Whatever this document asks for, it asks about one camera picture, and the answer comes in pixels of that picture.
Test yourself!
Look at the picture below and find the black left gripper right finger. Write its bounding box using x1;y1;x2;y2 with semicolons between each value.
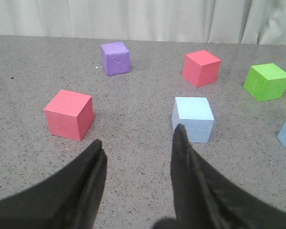
153;124;286;229

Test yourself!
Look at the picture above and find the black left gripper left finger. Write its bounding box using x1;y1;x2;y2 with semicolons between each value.
0;140;107;229

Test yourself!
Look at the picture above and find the red foam cube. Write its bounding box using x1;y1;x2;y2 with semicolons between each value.
182;50;221;87
43;90;94;141

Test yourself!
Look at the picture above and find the green foam cube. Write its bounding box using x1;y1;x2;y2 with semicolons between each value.
244;63;286;102

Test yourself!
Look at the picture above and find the light purple foam cube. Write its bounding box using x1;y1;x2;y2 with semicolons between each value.
101;42;130;76

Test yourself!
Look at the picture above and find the grey curtain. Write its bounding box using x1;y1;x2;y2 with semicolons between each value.
0;0;286;45

